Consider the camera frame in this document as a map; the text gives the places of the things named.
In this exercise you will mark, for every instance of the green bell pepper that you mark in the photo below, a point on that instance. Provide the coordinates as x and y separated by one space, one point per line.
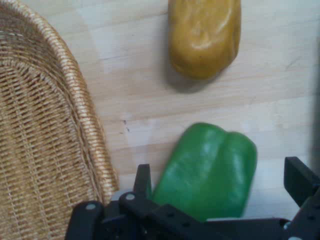
207 172

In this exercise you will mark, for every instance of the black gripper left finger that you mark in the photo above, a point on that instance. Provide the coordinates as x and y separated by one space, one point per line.
143 185

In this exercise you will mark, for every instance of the woven wicker basket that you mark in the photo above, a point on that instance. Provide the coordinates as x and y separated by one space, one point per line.
42 130

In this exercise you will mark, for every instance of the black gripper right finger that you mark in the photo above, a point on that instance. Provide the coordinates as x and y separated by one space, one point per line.
298 183

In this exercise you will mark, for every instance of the yellow bell pepper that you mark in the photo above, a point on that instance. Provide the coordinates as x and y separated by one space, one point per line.
203 37

